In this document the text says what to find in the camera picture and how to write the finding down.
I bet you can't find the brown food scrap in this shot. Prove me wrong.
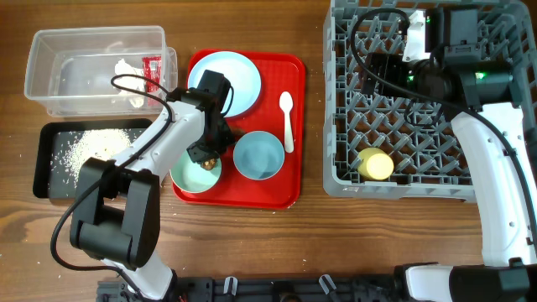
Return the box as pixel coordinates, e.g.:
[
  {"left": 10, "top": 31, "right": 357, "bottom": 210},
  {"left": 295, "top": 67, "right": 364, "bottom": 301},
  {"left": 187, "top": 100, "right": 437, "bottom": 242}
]
[{"left": 201, "top": 159, "right": 218, "bottom": 171}]

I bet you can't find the light blue grey bowl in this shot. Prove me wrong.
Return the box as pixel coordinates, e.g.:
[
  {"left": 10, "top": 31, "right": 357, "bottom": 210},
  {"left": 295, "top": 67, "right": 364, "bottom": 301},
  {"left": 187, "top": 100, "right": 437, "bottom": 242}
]
[{"left": 232, "top": 131, "right": 285, "bottom": 180}]

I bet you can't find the mint green bowl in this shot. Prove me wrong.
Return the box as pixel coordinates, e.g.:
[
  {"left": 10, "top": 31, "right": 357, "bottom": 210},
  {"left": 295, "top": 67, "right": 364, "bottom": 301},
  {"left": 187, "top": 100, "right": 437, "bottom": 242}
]
[{"left": 169, "top": 151, "right": 222, "bottom": 194}]

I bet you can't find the white tissue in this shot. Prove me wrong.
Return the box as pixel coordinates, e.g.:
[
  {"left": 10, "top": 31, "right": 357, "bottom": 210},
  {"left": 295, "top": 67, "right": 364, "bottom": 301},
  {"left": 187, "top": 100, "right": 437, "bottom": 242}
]
[{"left": 114, "top": 59, "right": 145, "bottom": 108}]

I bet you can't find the yellow plastic cup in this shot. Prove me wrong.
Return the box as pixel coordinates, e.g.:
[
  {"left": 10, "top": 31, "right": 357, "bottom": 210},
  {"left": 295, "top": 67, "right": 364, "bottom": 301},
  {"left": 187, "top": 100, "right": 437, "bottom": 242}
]
[{"left": 357, "top": 148, "right": 394, "bottom": 180}]

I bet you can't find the red ketchup packet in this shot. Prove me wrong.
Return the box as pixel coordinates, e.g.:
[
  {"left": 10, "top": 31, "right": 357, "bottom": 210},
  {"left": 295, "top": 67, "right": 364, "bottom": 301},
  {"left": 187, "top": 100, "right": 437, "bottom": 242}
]
[{"left": 142, "top": 56, "right": 162, "bottom": 94}]

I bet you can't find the white cooked rice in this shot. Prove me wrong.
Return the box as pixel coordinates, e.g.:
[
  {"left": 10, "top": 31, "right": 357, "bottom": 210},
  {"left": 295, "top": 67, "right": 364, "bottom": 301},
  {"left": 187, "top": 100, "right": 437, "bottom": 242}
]
[{"left": 48, "top": 128, "right": 142, "bottom": 195}]

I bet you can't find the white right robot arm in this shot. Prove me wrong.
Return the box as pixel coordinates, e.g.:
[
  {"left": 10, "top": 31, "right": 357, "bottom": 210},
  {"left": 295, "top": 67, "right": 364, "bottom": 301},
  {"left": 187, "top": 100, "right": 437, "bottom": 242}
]
[{"left": 361, "top": 5, "right": 536, "bottom": 301}]

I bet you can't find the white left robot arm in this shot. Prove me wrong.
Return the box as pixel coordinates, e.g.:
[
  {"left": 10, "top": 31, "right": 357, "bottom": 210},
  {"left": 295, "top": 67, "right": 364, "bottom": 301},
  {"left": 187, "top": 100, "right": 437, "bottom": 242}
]
[{"left": 66, "top": 70, "right": 235, "bottom": 301}]

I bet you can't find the grey plastic dishwasher rack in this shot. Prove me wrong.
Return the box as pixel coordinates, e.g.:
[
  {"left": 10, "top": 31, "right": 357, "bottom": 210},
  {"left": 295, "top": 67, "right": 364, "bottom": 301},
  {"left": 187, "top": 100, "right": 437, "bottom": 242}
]
[{"left": 321, "top": 0, "right": 537, "bottom": 203}]

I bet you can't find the black waste tray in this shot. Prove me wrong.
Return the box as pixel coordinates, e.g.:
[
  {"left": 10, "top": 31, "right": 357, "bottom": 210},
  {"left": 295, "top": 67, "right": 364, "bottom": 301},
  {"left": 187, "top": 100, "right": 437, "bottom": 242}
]
[{"left": 33, "top": 118, "right": 151, "bottom": 200}]

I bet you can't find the brown sweet potato piece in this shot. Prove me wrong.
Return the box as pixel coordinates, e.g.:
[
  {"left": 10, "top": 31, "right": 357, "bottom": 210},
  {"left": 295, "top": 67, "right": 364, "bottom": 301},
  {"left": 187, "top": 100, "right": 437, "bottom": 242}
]
[{"left": 232, "top": 128, "right": 246, "bottom": 137}]

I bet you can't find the light blue round plate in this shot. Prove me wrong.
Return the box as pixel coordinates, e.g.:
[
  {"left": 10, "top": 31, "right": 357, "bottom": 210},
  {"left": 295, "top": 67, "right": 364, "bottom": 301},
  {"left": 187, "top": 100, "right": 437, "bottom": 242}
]
[{"left": 187, "top": 51, "right": 262, "bottom": 117}]

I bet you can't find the white plastic spoon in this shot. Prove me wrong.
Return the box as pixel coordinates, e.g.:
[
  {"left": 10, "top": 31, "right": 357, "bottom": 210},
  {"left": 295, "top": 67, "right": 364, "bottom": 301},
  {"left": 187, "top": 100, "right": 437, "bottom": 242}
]
[{"left": 279, "top": 91, "right": 295, "bottom": 154}]

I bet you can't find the red plastic tray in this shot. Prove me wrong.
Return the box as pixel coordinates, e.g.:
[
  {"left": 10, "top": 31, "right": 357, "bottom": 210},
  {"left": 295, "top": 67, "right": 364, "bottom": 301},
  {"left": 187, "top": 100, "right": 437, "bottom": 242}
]
[{"left": 172, "top": 50, "right": 305, "bottom": 210}]

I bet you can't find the clear plastic bin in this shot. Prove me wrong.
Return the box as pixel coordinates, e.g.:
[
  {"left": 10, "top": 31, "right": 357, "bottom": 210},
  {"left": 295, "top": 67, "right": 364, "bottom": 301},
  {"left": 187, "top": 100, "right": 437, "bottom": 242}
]
[{"left": 24, "top": 26, "right": 178, "bottom": 117}]

